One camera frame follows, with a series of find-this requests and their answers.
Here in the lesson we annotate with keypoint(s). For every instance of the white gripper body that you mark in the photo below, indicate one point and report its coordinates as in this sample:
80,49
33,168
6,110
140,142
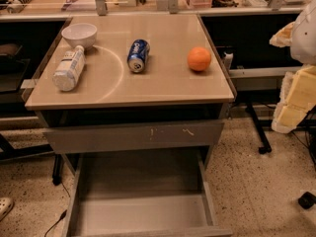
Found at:
304,39

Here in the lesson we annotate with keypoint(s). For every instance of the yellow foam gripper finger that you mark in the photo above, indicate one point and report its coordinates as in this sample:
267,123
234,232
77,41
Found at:
297,98
283,37

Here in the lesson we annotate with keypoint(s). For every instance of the blue pepsi can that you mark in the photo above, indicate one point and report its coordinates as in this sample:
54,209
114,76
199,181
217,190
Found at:
138,55

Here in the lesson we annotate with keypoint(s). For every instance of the grey drawer cabinet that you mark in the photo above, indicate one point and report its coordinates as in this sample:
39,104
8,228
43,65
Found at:
167,106

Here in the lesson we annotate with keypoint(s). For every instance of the open middle drawer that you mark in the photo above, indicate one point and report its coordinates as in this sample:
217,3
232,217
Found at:
144,193

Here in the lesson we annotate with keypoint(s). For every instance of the black table leg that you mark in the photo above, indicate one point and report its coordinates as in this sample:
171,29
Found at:
265,147

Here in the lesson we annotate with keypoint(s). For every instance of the orange fruit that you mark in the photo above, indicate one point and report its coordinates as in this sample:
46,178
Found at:
199,59

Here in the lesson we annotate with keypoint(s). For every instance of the black caster wheel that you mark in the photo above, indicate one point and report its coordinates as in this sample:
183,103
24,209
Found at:
307,200

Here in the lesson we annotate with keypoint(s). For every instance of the white bowl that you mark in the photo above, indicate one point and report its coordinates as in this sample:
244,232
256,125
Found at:
83,34

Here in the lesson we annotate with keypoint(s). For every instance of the clear plastic water bottle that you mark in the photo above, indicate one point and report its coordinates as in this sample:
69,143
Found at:
67,73

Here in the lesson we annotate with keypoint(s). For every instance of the black spring tool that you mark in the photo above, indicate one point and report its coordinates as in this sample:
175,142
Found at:
17,6

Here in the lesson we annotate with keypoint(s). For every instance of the white shoe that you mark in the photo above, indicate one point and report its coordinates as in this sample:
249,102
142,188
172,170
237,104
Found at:
6,205

